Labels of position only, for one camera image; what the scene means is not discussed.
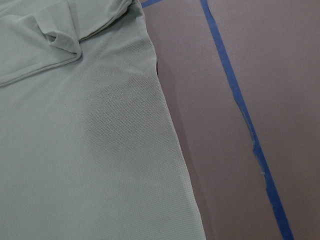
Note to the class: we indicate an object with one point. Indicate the olive green long-sleeve shirt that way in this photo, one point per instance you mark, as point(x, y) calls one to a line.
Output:
point(88, 150)

